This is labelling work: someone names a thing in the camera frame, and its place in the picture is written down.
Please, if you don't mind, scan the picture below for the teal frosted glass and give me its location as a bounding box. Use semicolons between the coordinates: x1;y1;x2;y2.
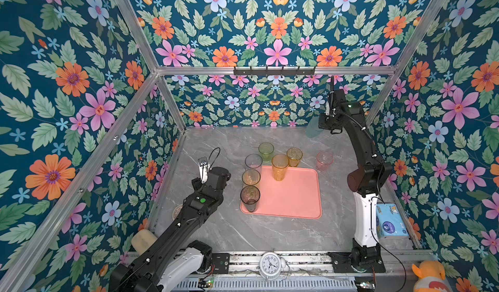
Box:
305;116;323;139

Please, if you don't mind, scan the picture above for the tall grey smoky glass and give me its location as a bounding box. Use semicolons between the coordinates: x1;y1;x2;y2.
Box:
240;185;261;213

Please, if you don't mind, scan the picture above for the tall green glass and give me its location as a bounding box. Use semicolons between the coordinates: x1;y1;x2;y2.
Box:
242;169;261;188

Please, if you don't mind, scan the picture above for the clear blue tall glass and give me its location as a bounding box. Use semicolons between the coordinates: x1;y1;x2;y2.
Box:
244;154;263;172

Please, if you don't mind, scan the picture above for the short pink glass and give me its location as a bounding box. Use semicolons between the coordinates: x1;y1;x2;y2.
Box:
316;151;334;171

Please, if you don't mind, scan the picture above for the short green glass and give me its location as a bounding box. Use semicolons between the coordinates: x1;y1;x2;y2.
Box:
258;142;274;162

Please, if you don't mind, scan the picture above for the tall yellow glass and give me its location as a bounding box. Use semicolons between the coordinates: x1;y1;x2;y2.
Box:
271;154;289;181

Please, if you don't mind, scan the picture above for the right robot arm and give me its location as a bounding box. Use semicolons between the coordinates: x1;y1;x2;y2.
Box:
318;90;392;273

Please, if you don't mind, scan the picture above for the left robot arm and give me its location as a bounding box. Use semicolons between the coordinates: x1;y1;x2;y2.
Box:
109;167;231;291

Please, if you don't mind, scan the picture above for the pink plastic tray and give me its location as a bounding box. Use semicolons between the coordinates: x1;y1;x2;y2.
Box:
240;165;322;219

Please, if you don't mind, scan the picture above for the short yellow glass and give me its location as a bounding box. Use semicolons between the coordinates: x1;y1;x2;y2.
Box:
287;147;304;167

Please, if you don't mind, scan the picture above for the beige sponge block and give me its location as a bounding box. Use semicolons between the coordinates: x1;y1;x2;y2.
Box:
131;229;157;254

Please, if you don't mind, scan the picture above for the white alarm clock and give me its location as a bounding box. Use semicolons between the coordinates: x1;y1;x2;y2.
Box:
259;252;285;280

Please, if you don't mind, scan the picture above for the blue tissue pack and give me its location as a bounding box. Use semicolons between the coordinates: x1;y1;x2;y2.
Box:
376;204;409;239

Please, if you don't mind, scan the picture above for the orange plush toy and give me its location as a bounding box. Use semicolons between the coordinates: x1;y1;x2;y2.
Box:
411;261;452;292

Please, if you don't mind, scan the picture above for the black hook rail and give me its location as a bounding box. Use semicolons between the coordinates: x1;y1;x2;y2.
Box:
233;66;316;77

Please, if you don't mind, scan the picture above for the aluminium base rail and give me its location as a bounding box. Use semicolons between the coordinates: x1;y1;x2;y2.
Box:
124;250;434;292

